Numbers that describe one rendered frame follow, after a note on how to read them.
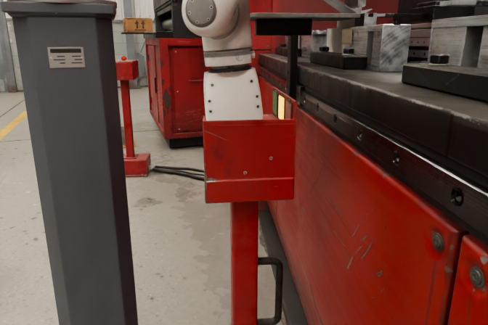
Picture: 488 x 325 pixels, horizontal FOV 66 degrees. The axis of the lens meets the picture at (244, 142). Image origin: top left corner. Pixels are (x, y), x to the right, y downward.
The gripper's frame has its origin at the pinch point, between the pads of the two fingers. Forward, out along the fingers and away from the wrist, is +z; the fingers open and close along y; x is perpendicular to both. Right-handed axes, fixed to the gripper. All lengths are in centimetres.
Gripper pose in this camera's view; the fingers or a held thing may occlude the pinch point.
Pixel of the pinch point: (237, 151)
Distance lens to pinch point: 69.8
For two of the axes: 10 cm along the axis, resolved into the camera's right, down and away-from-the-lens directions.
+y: -9.9, 1.1, -0.8
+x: 1.1, 2.6, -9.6
